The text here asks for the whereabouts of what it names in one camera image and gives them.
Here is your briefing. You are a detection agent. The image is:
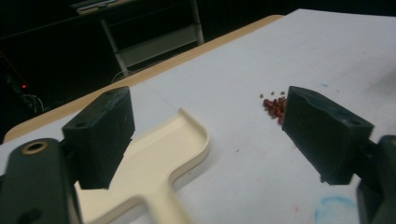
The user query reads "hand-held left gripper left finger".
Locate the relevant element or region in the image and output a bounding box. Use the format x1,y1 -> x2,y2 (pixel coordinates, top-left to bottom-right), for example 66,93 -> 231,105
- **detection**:
62,86 -> 136,190

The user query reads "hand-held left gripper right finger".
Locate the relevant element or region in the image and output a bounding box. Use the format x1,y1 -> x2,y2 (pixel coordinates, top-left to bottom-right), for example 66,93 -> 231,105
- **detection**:
281,86 -> 375,187

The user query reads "pile of red beans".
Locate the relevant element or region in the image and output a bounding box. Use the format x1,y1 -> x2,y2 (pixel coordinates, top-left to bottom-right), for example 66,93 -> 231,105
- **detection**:
260,91 -> 288,126

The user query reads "cream plastic dustpan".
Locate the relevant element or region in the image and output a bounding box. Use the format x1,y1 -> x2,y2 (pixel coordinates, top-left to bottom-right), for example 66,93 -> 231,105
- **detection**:
74,107 -> 211,224

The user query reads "wooden table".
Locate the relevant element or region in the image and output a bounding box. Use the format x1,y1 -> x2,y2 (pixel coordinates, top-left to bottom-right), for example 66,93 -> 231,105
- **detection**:
3,14 -> 284,145

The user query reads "dark device with red light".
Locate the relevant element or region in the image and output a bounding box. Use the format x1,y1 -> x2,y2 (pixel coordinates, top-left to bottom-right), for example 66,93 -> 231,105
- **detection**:
4,71 -> 31,94

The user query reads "white table sheet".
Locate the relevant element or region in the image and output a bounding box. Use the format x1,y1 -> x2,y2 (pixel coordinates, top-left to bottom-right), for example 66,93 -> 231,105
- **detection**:
0,8 -> 396,224

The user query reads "tangle of black cables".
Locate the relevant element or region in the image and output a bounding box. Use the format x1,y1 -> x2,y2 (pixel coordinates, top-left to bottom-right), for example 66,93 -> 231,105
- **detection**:
19,92 -> 47,115

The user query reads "white metal desk frame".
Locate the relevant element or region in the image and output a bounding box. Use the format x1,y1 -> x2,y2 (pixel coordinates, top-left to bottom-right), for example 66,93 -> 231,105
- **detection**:
69,0 -> 205,77

